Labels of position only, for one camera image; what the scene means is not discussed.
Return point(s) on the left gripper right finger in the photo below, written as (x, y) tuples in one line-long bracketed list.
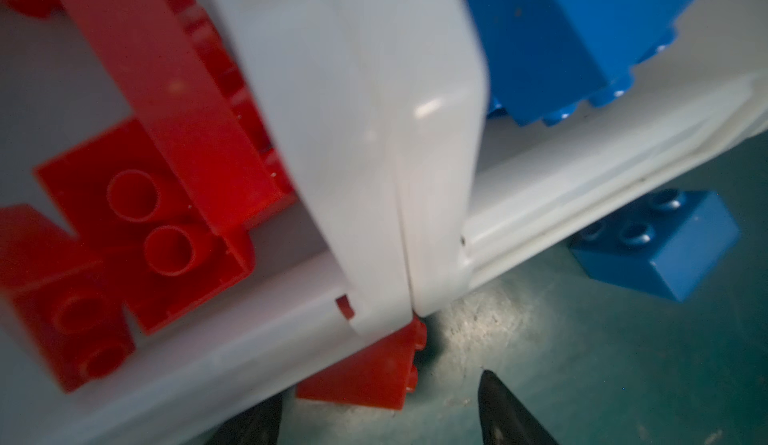
[(503, 417)]

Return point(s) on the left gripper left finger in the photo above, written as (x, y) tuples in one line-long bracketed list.
[(258, 425)]

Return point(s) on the red brick top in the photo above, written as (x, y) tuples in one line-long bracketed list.
[(378, 376)]

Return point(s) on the small blue brick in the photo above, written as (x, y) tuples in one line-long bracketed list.
[(663, 243)]

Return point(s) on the white middle bin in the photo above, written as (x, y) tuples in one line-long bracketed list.
[(473, 195)]

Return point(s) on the white bin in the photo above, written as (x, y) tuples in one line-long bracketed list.
[(473, 195), (203, 368)]

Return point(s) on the white left bin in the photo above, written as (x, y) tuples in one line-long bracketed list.
[(203, 368)]

